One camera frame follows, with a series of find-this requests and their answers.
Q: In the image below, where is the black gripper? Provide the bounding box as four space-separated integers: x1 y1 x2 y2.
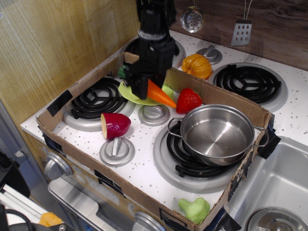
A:
125 31 175 100

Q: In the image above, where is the orange toy carrot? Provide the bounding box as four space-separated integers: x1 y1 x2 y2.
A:
146 79 176 108

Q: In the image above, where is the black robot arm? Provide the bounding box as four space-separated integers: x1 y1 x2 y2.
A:
124 0 176 100

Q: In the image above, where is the light green plastic plate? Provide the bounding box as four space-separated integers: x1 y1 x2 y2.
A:
118 82 171 106

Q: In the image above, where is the brown cardboard fence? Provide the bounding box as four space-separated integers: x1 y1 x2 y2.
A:
37 52 258 231

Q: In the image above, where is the silver knob centre upper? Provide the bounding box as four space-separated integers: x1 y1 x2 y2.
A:
138 105 170 127

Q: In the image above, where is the red toy strawberry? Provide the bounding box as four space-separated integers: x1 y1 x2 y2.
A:
176 88 202 114

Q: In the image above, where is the front left black burner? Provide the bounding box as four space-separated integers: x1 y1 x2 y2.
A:
63 77 135 132

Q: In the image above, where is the orange toy pumpkin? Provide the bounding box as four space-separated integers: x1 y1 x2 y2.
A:
181 54 213 79

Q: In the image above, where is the dark red toy half fruit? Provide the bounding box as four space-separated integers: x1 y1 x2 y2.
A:
101 113 131 140

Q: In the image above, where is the silver knob back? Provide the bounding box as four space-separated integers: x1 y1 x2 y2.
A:
197 45 222 65

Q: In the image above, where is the hanging metal strainer ladle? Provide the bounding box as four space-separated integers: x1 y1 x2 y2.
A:
180 0 205 33

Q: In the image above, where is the silver knob centre lower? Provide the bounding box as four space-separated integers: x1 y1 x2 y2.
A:
100 137 135 167

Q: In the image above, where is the stainless steel pot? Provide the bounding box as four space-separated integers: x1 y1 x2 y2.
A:
177 104 270 166

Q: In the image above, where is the front right black burner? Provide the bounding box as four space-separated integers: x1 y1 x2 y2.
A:
153 120 240 193

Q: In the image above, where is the hanging metal slotted spatula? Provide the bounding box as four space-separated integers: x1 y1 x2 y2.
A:
231 0 253 46

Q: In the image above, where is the back right black burner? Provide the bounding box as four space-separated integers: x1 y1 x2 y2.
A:
208 63 288 113

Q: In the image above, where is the silver oven front knob left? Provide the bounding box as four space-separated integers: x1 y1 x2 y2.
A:
44 152 73 180

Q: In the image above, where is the silver oven knob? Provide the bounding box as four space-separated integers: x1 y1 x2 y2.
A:
44 152 73 180
132 211 166 231

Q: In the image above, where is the green toy broccoli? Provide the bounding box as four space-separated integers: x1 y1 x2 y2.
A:
178 197 210 224

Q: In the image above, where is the silver oven front knob right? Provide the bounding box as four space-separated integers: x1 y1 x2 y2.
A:
132 211 166 231

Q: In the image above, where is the silver sink basin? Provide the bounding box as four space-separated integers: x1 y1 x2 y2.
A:
227 137 308 231

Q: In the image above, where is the orange object bottom left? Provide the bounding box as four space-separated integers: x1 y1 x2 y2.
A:
39 212 63 227

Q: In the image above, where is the silver oven door handle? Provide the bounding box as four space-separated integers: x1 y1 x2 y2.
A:
48 178 133 231

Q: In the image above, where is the sink drain ring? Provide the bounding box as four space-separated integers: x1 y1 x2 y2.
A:
244 206 308 231

